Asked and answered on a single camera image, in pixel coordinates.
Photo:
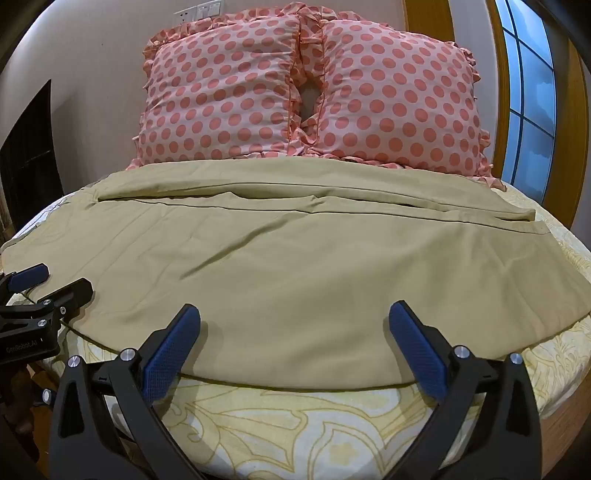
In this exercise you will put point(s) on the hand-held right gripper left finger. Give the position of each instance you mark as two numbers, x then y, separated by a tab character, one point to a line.
167	355

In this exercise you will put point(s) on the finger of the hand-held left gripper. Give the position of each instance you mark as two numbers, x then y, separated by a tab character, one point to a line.
69	295
27	278

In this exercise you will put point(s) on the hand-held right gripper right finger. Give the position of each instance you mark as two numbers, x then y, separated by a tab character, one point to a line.
420	355

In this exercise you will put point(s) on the dark wooden furniture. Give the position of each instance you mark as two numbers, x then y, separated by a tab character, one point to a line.
30	157

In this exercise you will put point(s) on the yellow floral bed sheet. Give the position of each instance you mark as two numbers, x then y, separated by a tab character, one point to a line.
295	429

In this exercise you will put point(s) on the pink polka dot pillow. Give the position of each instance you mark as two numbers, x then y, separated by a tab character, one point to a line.
397	97
217	90

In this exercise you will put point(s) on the window with yellow frame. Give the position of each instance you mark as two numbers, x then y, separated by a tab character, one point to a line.
531	92

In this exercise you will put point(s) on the white wall switch panel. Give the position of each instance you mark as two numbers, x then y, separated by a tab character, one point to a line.
199	12

